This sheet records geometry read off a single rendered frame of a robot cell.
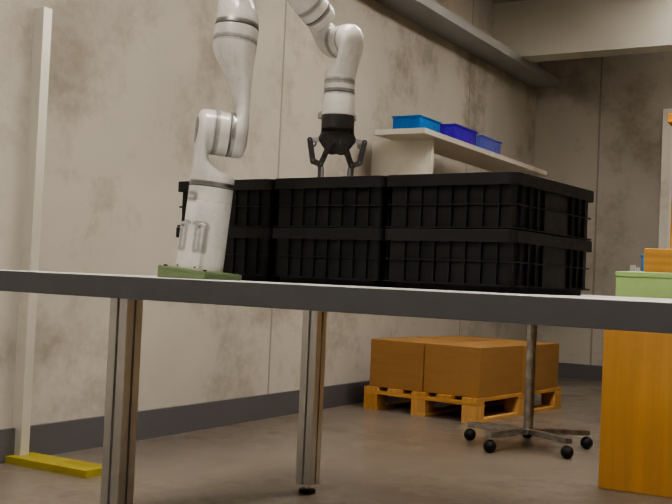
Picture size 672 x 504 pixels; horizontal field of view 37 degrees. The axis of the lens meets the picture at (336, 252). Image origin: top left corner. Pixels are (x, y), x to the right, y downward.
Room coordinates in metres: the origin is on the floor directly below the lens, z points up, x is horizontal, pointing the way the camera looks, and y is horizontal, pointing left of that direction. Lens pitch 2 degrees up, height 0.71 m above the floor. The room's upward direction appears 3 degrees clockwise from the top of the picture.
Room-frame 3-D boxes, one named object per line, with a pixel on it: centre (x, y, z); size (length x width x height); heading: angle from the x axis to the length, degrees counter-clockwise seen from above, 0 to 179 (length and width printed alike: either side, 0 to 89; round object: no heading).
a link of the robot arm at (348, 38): (2.24, 0.00, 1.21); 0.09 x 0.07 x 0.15; 41
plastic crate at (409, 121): (5.76, -0.43, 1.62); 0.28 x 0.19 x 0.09; 149
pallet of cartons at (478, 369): (5.83, -0.79, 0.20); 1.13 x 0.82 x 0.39; 149
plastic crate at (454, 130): (6.16, -0.67, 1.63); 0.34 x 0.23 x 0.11; 149
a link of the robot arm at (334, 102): (2.27, 0.01, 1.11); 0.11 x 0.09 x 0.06; 2
